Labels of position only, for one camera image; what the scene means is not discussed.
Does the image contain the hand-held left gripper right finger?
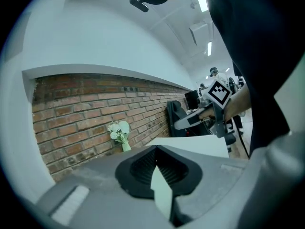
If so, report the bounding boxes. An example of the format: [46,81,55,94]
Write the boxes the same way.
[155,145,250,229]

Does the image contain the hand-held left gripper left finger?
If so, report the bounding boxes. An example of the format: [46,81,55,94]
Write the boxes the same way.
[35,145,172,229]

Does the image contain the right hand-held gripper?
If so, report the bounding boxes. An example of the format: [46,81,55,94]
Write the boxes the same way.
[173,79,233,140]

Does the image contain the light green cloth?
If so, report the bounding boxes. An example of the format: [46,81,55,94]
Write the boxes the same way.
[150,165,174,223]

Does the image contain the person's right forearm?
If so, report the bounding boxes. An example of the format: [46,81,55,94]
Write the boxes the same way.
[224,83,253,122]

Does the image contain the person's right hand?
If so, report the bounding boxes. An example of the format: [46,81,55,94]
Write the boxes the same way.
[199,108,217,121]

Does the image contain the black office chair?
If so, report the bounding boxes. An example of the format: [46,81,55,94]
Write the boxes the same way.
[166,100,237,146]

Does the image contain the black monitor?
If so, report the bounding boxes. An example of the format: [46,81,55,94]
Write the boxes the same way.
[183,89,201,111]

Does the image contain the white flower bouquet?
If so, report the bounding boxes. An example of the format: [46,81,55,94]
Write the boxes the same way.
[107,120,131,145]

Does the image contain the ceiling air vent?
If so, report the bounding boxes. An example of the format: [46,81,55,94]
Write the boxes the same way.
[189,21,214,45]

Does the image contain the person's black t-shirt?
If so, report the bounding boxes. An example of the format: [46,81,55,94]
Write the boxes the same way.
[197,0,305,160]

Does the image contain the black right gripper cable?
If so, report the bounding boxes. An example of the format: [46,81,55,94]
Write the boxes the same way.
[232,117,251,160]

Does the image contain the black head camera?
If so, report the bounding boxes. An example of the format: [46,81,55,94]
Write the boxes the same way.
[129,0,150,13]

